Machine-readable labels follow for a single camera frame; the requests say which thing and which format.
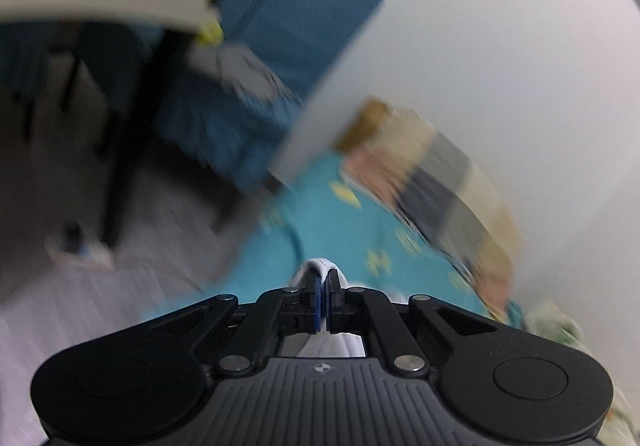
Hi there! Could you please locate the brown pillow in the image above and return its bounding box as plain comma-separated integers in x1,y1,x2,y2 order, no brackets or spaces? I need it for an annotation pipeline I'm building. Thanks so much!
335,97,401,152

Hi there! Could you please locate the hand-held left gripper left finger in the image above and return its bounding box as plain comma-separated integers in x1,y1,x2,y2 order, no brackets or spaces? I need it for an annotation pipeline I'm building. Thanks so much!
145,271,327,374

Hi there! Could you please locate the blue padded chair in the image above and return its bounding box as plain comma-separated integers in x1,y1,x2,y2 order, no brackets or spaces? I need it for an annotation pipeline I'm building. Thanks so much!
155,0,386,192

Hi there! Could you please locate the teal printed bed sheet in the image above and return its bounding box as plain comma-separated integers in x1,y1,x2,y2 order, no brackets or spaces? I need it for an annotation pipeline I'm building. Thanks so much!
145,153,521,327

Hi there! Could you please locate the grey cloth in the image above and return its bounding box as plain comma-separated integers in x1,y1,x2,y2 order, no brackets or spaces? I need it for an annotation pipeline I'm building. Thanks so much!
187,43,301,107

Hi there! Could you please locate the checked pillow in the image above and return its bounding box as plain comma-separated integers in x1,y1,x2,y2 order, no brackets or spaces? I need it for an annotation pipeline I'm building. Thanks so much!
340,106,526,322

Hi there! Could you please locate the pale green fleece blanket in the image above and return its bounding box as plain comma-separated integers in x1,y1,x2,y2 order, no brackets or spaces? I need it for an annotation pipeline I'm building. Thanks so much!
520,298,640,446

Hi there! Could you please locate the green plush toy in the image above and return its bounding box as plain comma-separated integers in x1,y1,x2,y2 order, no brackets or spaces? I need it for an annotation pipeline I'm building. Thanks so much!
197,21,224,47

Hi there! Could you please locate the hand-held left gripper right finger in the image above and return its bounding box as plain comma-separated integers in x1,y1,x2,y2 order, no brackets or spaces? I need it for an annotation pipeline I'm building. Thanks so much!
326,270,503,374

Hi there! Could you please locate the white garment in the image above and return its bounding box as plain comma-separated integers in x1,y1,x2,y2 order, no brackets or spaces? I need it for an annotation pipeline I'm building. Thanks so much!
287,257,408,358

